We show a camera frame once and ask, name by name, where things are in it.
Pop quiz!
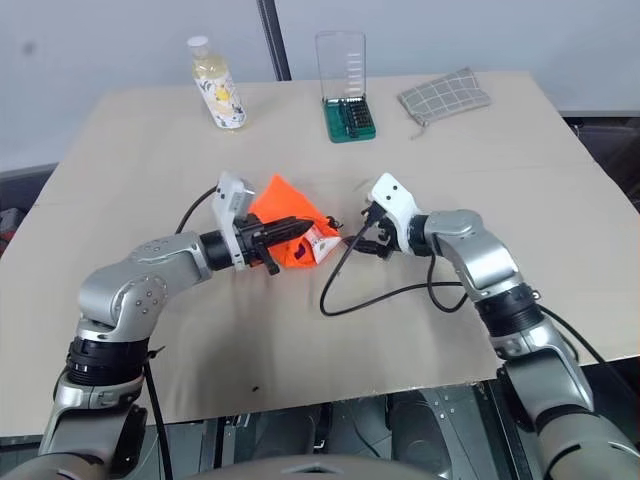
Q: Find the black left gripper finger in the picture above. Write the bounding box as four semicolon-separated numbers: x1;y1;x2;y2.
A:
263;217;316;234
263;227;310;248

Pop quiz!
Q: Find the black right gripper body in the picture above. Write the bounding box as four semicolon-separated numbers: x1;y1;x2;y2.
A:
363;199;402;262

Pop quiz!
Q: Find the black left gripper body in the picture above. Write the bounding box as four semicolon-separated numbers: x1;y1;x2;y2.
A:
235;211;282;277

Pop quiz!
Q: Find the orange fabric pouch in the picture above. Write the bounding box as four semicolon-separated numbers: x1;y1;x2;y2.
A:
247;172;347;272

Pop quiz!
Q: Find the white tube with red print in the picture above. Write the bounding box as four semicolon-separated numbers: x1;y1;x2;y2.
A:
301;225;342;265

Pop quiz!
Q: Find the grey checked fabric pouch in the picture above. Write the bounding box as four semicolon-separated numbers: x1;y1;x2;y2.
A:
396;66;494;142

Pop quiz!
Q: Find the green screwdriver bit case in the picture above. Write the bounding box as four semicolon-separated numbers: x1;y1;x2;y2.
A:
314;30;378;145

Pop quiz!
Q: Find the yellow drink plastic bottle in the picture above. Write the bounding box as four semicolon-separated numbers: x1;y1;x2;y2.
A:
186;34;249;132

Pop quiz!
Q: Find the dark equipment beside table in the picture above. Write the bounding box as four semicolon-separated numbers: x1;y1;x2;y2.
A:
0;163;57;254

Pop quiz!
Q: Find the dark furniture behind table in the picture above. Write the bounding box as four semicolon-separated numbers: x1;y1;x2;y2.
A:
559;110;640;214

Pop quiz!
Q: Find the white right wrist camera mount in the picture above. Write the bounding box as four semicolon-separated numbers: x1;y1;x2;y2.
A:
368;172;419;253

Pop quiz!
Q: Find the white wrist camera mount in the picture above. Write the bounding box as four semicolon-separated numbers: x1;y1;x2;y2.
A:
368;172;419;253
208;171;257;272

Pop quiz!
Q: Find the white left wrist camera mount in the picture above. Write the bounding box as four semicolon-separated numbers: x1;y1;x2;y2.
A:
208;171;257;272

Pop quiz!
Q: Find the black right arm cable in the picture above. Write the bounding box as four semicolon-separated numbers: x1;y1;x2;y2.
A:
318;219;621;371

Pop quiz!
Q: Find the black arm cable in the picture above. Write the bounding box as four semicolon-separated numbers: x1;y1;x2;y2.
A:
318;219;621;371
142;185;224;480

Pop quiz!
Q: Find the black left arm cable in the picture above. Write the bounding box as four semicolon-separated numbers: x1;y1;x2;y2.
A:
142;185;224;480

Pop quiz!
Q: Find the black vertical post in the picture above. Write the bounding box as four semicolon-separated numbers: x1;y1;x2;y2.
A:
255;0;293;82

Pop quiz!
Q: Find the dark metal frame under table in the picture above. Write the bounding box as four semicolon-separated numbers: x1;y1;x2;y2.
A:
197;382;506;474

